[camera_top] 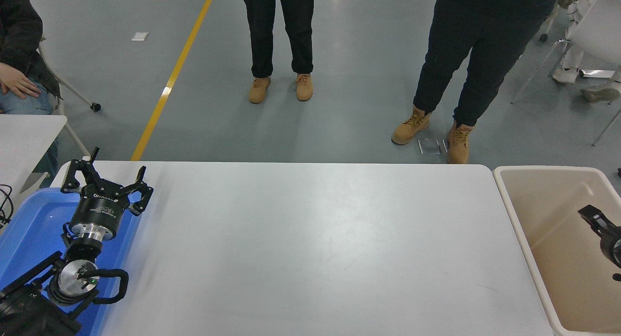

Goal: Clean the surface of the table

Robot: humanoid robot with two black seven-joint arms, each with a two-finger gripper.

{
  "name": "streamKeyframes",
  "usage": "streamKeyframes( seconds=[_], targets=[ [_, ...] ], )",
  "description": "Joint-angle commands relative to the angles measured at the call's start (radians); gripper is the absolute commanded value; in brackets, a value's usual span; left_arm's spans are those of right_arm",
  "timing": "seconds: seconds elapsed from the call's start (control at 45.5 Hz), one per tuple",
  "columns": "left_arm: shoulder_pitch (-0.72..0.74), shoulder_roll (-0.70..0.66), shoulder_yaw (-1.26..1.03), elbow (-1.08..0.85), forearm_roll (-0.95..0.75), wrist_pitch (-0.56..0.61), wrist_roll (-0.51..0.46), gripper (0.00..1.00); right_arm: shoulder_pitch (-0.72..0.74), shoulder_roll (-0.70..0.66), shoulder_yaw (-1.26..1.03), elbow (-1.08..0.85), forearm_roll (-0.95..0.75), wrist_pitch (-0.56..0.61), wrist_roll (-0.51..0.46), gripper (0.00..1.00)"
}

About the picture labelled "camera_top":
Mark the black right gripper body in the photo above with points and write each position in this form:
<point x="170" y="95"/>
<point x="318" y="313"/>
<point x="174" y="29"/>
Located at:
<point x="612" y="244"/>

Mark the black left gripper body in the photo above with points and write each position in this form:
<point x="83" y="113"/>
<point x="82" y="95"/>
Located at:
<point x="99" y="210"/>

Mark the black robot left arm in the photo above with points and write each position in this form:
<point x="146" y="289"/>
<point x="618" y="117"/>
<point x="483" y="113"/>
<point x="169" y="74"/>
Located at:
<point x="73" y="278"/>

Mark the seated person's left hand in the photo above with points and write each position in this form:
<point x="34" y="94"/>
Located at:
<point x="17" y="81"/>

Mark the large pale bin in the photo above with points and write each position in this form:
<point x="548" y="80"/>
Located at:
<point x="558" y="268"/>

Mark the blue plastic tray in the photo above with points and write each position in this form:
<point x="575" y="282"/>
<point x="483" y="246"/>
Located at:
<point x="34" y="229"/>

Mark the white side table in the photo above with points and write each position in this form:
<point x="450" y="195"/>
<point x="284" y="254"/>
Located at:
<point x="24" y="142"/>

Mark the wheeled chair with white legs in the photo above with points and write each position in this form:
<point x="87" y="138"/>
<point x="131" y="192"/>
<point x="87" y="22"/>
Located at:
<point x="543" y="37"/>
<point x="96" y="106"/>

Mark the white paper scrap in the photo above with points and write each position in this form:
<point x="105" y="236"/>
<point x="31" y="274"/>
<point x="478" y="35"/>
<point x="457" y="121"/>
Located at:
<point x="139" y="36"/>

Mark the seated person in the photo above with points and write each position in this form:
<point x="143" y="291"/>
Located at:
<point x="19" y="35"/>

